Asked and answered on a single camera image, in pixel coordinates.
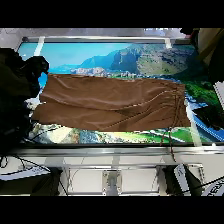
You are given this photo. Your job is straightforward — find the olive garment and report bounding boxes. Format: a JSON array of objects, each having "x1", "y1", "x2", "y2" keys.
[{"x1": 195, "y1": 27, "x2": 224, "y2": 67}]

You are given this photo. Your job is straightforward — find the black cable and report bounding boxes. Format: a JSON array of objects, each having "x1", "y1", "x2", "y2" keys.
[{"x1": 180, "y1": 176, "x2": 224, "y2": 195}]

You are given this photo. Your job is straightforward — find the brown pants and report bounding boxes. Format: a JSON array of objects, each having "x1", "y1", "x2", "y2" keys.
[{"x1": 31, "y1": 72, "x2": 192, "y2": 163}]

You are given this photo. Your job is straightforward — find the black garment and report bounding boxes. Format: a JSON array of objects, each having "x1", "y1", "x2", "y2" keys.
[
  {"x1": 193, "y1": 104, "x2": 224, "y2": 132},
  {"x1": 207, "y1": 35, "x2": 224, "y2": 84}
]

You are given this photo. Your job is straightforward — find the white garment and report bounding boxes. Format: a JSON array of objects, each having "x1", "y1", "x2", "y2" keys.
[{"x1": 213, "y1": 80, "x2": 224, "y2": 112}]

